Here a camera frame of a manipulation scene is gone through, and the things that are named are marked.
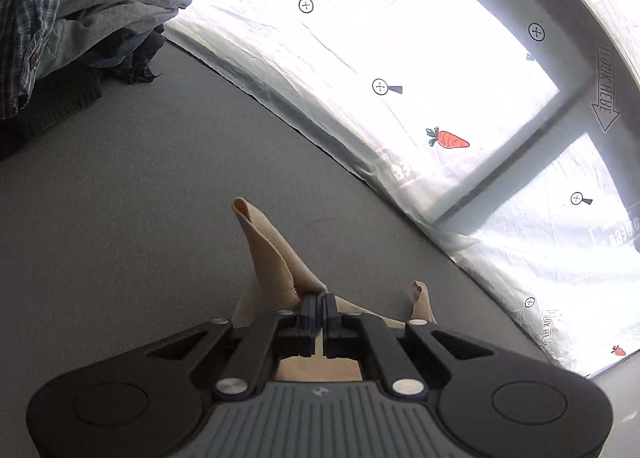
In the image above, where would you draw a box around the dark knit cloth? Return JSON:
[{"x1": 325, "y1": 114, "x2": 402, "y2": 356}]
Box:
[{"x1": 0, "y1": 70, "x2": 104, "y2": 162}]

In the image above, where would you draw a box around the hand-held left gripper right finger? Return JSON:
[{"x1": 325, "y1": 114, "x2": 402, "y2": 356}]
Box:
[{"x1": 322, "y1": 292, "x2": 496, "y2": 398}]

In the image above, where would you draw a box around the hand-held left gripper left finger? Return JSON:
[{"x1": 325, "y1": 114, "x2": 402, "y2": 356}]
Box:
[{"x1": 145, "y1": 292, "x2": 324, "y2": 398}]

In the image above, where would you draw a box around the grey table mat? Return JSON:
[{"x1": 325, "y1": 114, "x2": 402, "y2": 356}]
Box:
[{"x1": 0, "y1": 40, "x2": 566, "y2": 458}]

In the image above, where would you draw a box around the beige hooded sweatshirt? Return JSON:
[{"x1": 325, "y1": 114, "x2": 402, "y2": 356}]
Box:
[{"x1": 231, "y1": 197, "x2": 439, "y2": 382}]

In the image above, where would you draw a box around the blue plaid shirt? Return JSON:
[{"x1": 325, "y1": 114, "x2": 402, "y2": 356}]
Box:
[{"x1": 0, "y1": 0, "x2": 103, "y2": 121}]

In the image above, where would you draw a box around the white printed plastic sheet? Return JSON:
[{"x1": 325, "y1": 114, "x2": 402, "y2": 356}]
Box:
[{"x1": 145, "y1": 0, "x2": 640, "y2": 380}]

